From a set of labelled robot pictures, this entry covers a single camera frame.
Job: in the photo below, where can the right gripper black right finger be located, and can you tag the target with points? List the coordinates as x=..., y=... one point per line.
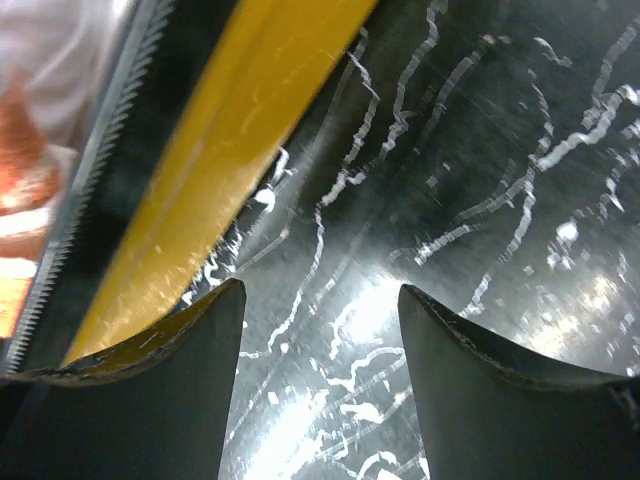
x=489, y=408

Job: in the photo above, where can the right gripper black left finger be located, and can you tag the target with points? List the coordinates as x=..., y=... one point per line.
x=154, y=406

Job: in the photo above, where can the orange printed cloth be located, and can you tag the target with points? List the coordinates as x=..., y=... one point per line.
x=30, y=180

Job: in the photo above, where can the yellow Pikachu suitcase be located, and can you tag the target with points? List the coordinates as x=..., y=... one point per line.
x=193, y=108

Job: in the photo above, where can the white garment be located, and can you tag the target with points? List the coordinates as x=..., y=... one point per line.
x=58, y=50

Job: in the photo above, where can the black marble pattern mat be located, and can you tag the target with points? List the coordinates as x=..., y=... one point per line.
x=486, y=152

